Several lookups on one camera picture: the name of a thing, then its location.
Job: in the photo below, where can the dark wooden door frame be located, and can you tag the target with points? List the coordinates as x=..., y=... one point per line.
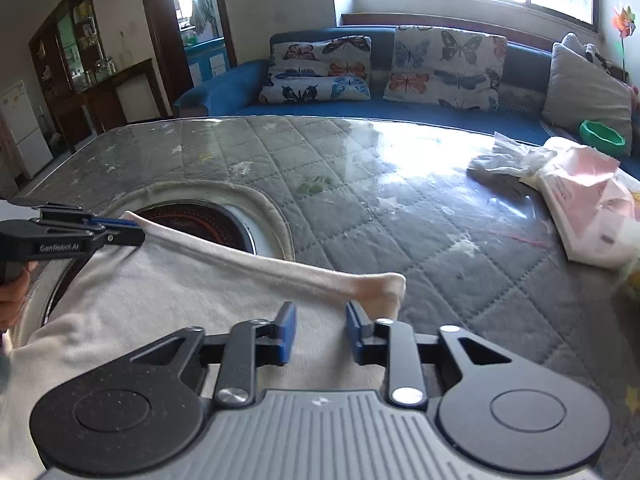
x=160, y=35

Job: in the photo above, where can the round built-in table stove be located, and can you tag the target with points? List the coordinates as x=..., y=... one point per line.
x=200, y=225

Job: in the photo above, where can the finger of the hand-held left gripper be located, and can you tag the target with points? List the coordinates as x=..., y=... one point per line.
x=125, y=237
x=107, y=221

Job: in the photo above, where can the blue sofa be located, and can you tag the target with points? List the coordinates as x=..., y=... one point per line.
x=215, y=90

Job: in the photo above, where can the grey pillow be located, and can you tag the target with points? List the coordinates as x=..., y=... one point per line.
x=580, y=95

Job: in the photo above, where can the panda plush toy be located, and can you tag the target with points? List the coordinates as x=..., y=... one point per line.
x=595, y=55

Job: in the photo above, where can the white refrigerator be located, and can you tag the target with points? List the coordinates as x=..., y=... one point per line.
x=22, y=130

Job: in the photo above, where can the white crumpled cloth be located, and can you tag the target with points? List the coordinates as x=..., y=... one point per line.
x=505, y=160

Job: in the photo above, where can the blue low cabinet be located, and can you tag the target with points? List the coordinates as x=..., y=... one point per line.
x=207, y=60

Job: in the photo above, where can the folded yellow green blanket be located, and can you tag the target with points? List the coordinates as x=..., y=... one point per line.
x=632, y=260

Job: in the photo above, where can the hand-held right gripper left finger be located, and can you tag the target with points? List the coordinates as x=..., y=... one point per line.
x=287, y=335

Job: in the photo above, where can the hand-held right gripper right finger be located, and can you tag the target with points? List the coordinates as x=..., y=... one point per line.
x=355, y=335

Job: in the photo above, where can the person's left hand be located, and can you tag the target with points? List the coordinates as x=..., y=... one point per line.
x=12, y=300

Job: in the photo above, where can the large butterfly print pillow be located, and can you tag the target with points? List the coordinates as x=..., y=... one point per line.
x=445, y=67

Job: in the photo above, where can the dark wooden cabinet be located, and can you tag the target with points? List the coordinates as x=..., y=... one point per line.
x=100, y=95

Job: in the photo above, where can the colourful pinwheel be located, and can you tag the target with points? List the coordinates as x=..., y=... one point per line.
x=622, y=25

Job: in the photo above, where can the grey quilted star table cover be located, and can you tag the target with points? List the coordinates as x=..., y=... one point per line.
x=400, y=210

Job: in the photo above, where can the small butterfly print pillow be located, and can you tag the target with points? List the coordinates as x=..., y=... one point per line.
x=310, y=91
x=320, y=55

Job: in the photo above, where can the pink plastic bag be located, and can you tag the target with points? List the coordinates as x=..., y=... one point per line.
x=585, y=205

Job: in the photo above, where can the beige garment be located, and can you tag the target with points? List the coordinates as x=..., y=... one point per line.
x=150, y=300

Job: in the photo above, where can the green bowl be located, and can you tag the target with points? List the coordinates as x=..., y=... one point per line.
x=602, y=134

